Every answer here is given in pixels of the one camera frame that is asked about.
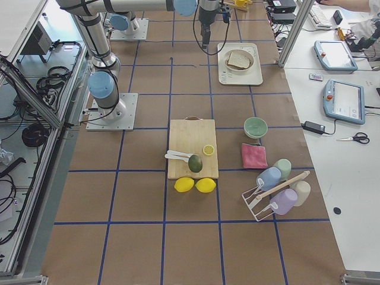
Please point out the black computer box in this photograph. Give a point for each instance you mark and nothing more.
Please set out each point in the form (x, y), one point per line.
(282, 6)

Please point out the white bread slice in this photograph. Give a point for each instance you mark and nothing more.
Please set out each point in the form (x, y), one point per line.
(238, 60)

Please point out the teach pendant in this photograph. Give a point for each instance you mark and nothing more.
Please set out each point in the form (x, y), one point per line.
(344, 101)
(335, 56)

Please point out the black power adapter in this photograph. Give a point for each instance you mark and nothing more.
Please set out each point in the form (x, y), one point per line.
(283, 18)

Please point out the yellow mug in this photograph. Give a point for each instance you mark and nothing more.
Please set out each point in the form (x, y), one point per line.
(240, 3)

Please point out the left whole lemon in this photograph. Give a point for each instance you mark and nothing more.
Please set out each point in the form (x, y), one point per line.
(184, 184)

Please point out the blue cup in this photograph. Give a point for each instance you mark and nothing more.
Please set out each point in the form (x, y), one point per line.
(268, 179)

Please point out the wooden dish rack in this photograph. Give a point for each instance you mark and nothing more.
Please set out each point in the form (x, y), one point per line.
(231, 3)

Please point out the right whole lemon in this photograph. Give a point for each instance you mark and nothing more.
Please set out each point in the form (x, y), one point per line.
(205, 185)

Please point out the green cup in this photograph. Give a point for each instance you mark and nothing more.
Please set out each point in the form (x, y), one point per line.
(285, 167)

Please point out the aluminium frame post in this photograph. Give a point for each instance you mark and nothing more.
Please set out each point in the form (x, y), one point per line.
(301, 17)

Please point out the scissors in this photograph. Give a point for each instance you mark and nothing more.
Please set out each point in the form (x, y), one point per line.
(359, 137)

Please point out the beige cup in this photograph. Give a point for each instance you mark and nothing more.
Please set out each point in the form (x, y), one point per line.
(303, 189)

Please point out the near teach pendant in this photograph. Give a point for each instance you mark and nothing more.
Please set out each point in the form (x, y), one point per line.
(344, 101)

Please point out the white round plate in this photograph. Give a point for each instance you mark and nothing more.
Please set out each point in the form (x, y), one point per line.
(244, 52)

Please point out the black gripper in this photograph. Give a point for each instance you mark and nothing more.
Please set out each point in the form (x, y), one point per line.
(206, 15)

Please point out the avocado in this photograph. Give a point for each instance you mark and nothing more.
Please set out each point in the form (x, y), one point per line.
(195, 163)

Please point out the light green bowl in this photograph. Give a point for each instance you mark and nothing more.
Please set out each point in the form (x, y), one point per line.
(255, 127)

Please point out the pink cloth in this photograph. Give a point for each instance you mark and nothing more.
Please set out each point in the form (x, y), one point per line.
(254, 156)

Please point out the small power brick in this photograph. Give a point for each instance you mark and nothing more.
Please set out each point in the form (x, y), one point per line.
(313, 127)

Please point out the far teach pendant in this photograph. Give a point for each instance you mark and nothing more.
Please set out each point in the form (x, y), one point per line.
(335, 56)

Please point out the whole lemon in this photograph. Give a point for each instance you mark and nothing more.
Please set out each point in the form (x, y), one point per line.
(184, 184)
(205, 185)

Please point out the cream bear tray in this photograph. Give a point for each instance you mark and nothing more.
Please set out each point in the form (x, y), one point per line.
(252, 76)

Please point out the purple cup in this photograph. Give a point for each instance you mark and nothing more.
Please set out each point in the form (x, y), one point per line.
(283, 201)

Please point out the white wire cup rack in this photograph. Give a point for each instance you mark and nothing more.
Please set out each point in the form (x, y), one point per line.
(258, 202)

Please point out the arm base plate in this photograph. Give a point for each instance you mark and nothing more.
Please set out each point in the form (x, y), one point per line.
(141, 33)
(121, 118)

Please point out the wooden cutting board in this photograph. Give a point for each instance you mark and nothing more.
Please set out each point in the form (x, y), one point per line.
(189, 136)

